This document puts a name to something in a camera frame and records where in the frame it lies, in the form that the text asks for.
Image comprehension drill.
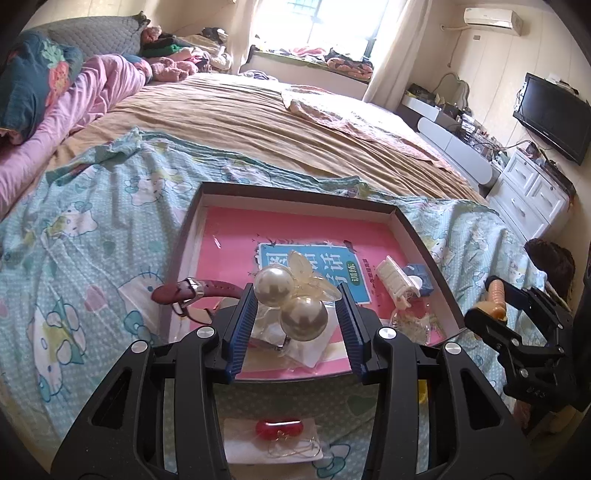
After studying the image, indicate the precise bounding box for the orange spiral hair tie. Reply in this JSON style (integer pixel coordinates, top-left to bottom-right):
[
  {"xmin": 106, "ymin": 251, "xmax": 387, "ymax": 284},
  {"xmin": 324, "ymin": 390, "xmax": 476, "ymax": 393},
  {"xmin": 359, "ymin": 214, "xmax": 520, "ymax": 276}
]
[{"xmin": 475, "ymin": 280, "xmax": 509, "ymax": 324}]

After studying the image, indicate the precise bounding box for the clear bag with chain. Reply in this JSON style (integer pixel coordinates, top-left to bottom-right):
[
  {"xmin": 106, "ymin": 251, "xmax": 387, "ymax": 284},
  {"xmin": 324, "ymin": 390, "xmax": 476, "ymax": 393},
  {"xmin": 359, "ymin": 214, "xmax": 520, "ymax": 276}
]
[{"xmin": 390, "ymin": 305, "xmax": 441, "ymax": 346}]

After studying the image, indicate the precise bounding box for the small blue box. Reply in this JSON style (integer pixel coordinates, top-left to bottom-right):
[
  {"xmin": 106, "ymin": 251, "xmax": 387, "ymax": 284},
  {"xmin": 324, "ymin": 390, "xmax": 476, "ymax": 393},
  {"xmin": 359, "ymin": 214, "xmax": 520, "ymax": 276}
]
[{"xmin": 403, "ymin": 264, "xmax": 434, "ymax": 297}]

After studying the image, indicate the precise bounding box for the white pink hair claw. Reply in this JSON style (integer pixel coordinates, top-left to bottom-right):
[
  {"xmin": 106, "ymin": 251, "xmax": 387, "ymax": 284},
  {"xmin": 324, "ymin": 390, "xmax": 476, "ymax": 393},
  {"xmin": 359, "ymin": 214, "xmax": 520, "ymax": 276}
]
[{"xmin": 376, "ymin": 256, "xmax": 421, "ymax": 311}]

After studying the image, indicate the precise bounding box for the red strap wristwatch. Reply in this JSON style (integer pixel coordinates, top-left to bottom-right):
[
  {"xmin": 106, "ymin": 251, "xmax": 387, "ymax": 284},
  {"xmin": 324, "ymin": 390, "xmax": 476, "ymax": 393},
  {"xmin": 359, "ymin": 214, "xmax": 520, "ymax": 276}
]
[{"xmin": 151, "ymin": 277, "xmax": 243, "ymax": 325}]

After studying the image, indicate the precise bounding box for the white earring card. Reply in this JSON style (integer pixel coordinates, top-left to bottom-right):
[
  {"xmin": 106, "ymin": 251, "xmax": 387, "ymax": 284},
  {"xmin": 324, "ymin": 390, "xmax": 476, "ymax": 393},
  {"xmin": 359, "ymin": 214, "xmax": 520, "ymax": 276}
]
[{"xmin": 243, "ymin": 309, "xmax": 346, "ymax": 372}]

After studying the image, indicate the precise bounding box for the large pearl hair clip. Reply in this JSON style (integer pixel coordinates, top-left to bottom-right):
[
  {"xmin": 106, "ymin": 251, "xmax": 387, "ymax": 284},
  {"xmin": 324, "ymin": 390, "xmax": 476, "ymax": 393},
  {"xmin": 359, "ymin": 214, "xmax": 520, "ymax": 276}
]
[{"xmin": 253, "ymin": 250, "xmax": 342, "ymax": 342}]

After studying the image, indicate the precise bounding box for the brown plush toy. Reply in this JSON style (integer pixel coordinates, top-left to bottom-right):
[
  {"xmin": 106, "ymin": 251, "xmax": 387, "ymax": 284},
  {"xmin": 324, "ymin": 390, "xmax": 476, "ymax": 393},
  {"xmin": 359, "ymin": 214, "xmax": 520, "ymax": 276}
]
[{"xmin": 524, "ymin": 238, "xmax": 576, "ymax": 300}]

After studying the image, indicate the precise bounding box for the red hair clip on card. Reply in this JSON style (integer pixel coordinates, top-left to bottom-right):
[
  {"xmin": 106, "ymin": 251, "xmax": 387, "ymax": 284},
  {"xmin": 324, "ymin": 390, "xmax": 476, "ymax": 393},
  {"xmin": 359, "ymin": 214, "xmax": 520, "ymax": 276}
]
[{"xmin": 222, "ymin": 418, "xmax": 324, "ymax": 465}]

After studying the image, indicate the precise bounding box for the white drawer cabinet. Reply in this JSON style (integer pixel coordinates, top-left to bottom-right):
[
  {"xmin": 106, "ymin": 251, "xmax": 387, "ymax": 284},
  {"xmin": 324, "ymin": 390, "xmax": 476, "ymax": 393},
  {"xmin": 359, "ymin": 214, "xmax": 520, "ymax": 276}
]
[{"xmin": 487, "ymin": 149, "xmax": 571, "ymax": 241}]

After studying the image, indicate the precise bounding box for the white grey vanity desk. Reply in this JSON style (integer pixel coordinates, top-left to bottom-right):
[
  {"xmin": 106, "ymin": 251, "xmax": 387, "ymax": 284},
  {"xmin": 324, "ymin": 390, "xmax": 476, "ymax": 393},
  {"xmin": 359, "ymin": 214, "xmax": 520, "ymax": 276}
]
[{"xmin": 397, "ymin": 93, "xmax": 499, "ymax": 196}]

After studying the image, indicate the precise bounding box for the pink book in box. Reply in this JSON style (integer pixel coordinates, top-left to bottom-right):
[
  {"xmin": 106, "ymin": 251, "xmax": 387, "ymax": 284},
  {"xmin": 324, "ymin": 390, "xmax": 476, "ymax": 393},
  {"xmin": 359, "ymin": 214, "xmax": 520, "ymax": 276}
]
[{"xmin": 178, "ymin": 203, "xmax": 461, "ymax": 382}]

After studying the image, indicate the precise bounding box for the black flat television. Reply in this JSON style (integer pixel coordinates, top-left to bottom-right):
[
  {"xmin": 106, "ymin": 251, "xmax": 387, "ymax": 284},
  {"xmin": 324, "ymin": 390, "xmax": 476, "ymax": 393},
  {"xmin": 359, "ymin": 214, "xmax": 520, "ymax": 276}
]
[{"xmin": 513, "ymin": 73, "xmax": 590, "ymax": 165}]

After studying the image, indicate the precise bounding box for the dark shallow cardboard box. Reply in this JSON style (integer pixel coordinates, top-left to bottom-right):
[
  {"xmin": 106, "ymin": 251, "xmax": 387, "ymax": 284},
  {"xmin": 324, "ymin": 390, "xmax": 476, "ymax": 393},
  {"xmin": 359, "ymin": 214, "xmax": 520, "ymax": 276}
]
[{"xmin": 163, "ymin": 181, "xmax": 467, "ymax": 384}]

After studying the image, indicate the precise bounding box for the heart shaped vanity mirror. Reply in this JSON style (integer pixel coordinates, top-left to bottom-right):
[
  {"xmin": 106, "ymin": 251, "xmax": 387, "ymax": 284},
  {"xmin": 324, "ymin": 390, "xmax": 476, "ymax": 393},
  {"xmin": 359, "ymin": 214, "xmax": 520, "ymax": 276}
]
[{"xmin": 434, "ymin": 72, "xmax": 470, "ymax": 114}]

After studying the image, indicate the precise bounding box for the cream curtain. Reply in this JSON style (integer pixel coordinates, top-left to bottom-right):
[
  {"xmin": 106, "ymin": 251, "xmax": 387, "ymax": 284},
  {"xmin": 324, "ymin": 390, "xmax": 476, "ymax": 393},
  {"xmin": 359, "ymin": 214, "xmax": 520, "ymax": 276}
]
[{"xmin": 363, "ymin": 0, "xmax": 434, "ymax": 111}]

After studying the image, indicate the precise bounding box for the white air conditioner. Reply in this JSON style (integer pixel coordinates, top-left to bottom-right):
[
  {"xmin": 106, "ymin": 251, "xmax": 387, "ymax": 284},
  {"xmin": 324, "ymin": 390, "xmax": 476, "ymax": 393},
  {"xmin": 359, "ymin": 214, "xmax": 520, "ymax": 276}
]
[{"xmin": 463, "ymin": 7, "xmax": 523, "ymax": 36}]

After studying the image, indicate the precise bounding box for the floral pink cloth on bed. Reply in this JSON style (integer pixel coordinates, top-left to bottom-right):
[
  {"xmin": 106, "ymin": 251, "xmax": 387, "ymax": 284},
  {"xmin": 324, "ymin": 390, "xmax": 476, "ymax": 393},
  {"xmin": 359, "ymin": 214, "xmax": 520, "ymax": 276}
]
[{"xmin": 281, "ymin": 85, "xmax": 454, "ymax": 173}]

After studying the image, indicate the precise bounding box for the clothes pile on windowsill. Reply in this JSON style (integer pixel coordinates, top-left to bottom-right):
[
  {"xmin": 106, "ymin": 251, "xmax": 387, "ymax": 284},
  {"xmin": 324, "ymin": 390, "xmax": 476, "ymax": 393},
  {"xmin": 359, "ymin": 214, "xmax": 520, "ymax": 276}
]
[{"xmin": 247, "ymin": 45, "xmax": 374, "ymax": 84}]

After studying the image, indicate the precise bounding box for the tan bed sheet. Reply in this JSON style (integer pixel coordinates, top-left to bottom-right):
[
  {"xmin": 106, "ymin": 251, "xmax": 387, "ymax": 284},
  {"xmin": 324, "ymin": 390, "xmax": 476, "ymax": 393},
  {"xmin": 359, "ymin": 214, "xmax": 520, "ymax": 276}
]
[{"xmin": 48, "ymin": 74, "xmax": 484, "ymax": 203}]

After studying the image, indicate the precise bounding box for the pink quilt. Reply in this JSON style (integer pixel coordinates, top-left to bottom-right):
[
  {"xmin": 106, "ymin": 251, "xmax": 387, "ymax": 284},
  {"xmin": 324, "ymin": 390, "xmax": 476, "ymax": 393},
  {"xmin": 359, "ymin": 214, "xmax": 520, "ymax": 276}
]
[{"xmin": 1, "ymin": 54, "xmax": 152, "ymax": 215}]

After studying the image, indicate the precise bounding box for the clothes pile at bed head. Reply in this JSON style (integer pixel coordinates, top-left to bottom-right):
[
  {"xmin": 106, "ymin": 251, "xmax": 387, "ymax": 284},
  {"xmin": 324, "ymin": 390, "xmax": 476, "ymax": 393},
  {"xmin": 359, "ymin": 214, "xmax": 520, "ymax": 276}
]
[{"xmin": 135, "ymin": 26, "xmax": 232, "ymax": 83}]

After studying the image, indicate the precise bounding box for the dark teal floral pillow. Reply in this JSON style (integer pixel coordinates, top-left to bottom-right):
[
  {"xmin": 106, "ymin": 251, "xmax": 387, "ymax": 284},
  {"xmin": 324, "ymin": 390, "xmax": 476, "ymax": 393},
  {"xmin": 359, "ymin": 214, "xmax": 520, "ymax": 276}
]
[{"xmin": 1, "ymin": 30, "xmax": 83, "ymax": 145}]

